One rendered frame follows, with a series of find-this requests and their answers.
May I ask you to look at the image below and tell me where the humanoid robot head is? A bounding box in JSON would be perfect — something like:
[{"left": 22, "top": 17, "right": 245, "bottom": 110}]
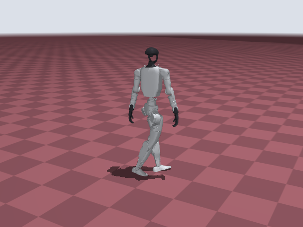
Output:
[{"left": 145, "top": 47, "right": 159, "bottom": 68}]

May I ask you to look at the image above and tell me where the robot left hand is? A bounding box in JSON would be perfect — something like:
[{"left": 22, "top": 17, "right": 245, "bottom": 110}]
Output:
[{"left": 129, "top": 105, "right": 134, "bottom": 123}]

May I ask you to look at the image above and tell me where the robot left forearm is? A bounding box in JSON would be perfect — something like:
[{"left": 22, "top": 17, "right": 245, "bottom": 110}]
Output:
[{"left": 129, "top": 86, "right": 138, "bottom": 109}]

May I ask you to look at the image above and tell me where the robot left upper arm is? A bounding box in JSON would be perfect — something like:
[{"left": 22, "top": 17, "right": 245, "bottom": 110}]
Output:
[{"left": 133, "top": 68, "right": 141, "bottom": 92}]

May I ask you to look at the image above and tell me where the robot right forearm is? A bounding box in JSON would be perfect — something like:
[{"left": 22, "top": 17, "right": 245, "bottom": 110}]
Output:
[{"left": 168, "top": 87, "right": 178, "bottom": 111}]

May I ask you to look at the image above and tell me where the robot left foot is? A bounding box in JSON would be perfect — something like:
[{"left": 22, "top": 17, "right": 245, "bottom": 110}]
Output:
[{"left": 153, "top": 165, "right": 171, "bottom": 172}]

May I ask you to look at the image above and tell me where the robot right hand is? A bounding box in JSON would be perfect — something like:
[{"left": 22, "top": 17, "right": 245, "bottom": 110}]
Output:
[{"left": 173, "top": 107, "right": 178, "bottom": 127}]

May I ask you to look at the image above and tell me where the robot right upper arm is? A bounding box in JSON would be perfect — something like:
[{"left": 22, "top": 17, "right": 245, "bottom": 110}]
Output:
[{"left": 159, "top": 68, "right": 171, "bottom": 95}]

